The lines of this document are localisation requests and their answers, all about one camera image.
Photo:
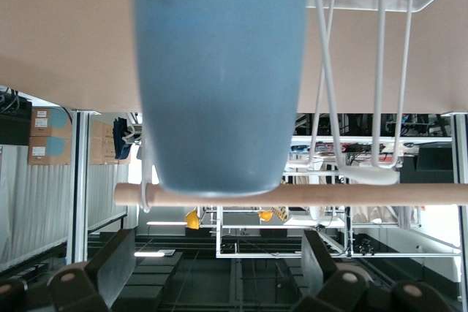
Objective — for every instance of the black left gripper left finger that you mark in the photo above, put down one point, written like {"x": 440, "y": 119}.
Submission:
{"x": 109, "y": 272}

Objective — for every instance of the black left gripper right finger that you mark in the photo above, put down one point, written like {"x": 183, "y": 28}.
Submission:
{"x": 316, "y": 264}

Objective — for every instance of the blue plastic cup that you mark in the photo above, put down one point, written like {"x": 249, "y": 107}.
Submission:
{"x": 219, "y": 71}

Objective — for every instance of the fluorescent ceiling light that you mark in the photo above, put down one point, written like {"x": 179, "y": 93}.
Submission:
{"x": 153, "y": 253}
{"x": 166, "y": 223}

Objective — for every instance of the yellow hard hat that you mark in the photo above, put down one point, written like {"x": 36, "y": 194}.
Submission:
{"x": 265, "y": 216}
{"x": 192, "y": 220}

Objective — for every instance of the plain brown cardboard box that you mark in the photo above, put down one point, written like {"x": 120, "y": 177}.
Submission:
{"x": 102, "y": 144}

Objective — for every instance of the dark blue fabric item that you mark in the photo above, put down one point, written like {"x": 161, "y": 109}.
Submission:
{"x": 121, "y": 140}

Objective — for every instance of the cardboard box with blue label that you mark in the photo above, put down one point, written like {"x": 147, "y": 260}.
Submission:
{"x": 47, "y": 151}
{"x": 44, "y": 123}

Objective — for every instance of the black monitor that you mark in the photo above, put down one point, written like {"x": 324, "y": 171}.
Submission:
{"x": 428, "y": 166}

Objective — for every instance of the black equipment box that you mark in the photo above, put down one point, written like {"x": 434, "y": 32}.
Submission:
{"x": 14, "y": 122}

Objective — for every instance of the brown table cover mat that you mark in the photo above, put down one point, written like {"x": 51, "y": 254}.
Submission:
{"x": 55, "y": 34}

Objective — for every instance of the white metal frame rack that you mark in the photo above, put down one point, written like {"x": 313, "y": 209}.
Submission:
{"x": 256, "y": 254}

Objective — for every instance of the aluminium frame profile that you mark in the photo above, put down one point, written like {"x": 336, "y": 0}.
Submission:
{"x": 80, "y": 180}
{"x": 460, "y": 180}

